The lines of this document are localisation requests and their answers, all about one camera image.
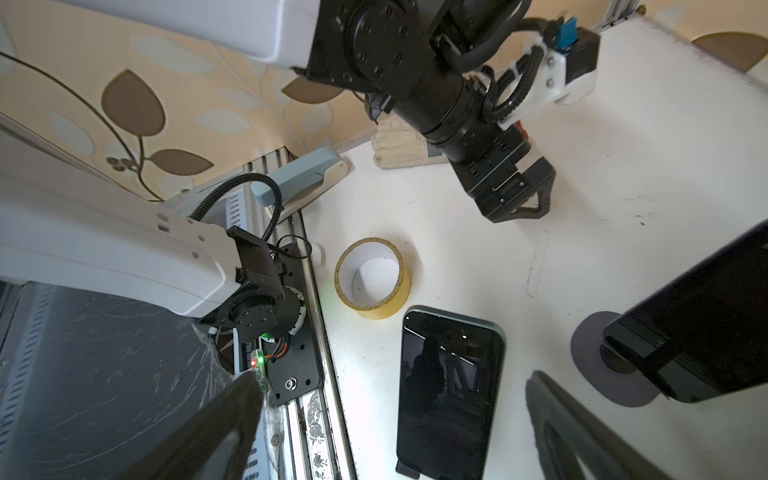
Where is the black smartphone back left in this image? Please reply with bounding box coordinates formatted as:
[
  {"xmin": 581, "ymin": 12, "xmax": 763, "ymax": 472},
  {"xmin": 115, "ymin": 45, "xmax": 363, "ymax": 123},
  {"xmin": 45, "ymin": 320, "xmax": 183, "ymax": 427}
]
[{"xmin": 602, "ymin": 222, "xmax": 767, "ymax": 403}]

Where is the grey phone stand back left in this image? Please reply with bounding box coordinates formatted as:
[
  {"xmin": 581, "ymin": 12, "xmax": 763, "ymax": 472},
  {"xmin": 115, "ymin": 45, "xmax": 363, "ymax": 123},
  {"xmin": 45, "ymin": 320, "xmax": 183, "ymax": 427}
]
[{"xmin": 570, "ymin": 311, "xmax": 660, "ymax": 408}]

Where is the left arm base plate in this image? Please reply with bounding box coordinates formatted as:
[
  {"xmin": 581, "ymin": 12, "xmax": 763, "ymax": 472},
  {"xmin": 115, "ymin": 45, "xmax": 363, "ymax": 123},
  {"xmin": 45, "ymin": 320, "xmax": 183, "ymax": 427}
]
[{"xmin": 209, "ymin": 242, "xmax": 323, "ymax": 408}]

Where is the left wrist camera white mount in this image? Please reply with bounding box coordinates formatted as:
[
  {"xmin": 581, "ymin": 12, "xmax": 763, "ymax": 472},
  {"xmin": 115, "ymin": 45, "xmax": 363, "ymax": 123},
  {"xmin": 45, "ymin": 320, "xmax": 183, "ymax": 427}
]
[{"xmin": 493, "ymin": 18, "xmax": 601, "ymax": 129}]

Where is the yellow masking tape roll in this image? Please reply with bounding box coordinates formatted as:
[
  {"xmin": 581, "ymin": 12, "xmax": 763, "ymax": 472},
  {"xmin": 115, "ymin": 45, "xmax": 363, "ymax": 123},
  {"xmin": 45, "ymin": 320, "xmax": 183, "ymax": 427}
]
[{"xmin": 334, "ymin": 237, "xmax": 412, "ymax": 321}]

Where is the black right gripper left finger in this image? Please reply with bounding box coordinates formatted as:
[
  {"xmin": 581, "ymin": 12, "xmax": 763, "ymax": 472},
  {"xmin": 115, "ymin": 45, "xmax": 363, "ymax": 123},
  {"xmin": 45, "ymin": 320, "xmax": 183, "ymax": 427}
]
[{"xmin": 119, "ymin": 370, "xmax": 264, "ymax": 479}]

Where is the beige work glove red cuff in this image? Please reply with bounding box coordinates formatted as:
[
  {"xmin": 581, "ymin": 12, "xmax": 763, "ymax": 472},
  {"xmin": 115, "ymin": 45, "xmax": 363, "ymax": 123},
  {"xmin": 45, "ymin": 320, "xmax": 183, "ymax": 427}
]
[{"xmin": 371, "ymin": 113, "xmax": 448, "ymax": 170}]

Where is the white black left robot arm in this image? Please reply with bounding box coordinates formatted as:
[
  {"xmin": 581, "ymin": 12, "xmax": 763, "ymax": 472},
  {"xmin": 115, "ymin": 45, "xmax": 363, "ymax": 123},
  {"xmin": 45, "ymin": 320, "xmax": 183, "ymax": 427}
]
[{"xmin": 1, "ymin": 1, "xmax": 561, "ymax": 341}]

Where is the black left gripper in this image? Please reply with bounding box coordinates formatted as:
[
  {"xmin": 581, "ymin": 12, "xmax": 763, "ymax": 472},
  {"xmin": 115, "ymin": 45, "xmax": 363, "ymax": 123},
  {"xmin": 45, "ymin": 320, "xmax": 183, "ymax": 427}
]
[{"xmin": 446, "ymin": 122, "xmax": 556, "ymax": 223}]

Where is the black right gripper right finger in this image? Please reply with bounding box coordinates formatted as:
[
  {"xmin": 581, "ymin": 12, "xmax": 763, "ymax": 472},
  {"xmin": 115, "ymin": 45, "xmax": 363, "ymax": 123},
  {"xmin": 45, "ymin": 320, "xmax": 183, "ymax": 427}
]
[{"xmin": 526, "ymin": 371, "xmax": 669, "ymax": 479}]

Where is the teal white stapler tool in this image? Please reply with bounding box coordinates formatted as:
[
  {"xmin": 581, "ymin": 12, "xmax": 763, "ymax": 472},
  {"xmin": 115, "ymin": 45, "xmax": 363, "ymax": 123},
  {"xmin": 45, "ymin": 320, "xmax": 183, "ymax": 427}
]
[{"xmin": 245, "ymin": 147, "xmax": 350, "ymax": 228}]

